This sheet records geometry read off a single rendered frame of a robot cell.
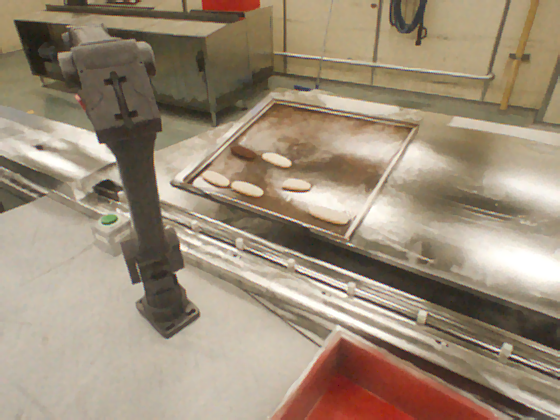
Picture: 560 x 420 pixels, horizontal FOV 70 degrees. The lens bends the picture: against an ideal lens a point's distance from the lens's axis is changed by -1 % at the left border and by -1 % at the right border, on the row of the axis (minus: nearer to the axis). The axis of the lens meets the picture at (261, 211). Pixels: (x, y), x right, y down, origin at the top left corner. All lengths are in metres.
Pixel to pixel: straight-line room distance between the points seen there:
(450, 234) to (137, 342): 0.68
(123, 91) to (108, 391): 0.51
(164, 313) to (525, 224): 0.77
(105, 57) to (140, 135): 0.10
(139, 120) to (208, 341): 0.47
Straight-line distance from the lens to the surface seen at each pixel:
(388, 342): 0.76
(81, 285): 1.00
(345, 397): 0.73
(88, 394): 0.81
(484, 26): 4.36
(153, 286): 0.78
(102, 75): 0.52
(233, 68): 3.88
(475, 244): 0.94
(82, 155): 1.36
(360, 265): 0.95
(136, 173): 0.55
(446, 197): 1.04
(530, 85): 4.43
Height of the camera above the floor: 1.45
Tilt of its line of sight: 35 degrees down
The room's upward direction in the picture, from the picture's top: 3 degrees counter-clockwise
